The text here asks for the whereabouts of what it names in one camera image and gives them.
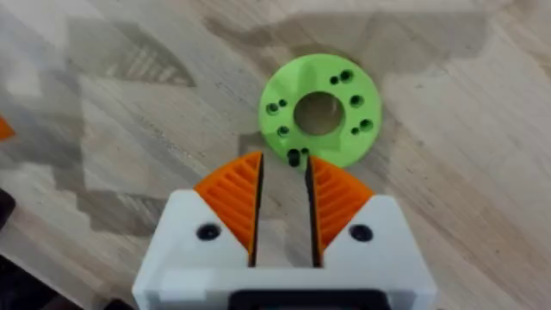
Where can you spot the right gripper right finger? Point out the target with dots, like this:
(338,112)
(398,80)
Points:
(366,219)

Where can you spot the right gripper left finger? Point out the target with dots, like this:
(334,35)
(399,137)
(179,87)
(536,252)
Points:
(215,215)

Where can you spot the green disc with holes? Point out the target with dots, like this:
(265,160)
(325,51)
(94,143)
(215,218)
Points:
(318,82)

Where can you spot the orange ribbed wedge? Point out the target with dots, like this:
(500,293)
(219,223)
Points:
(4,129)

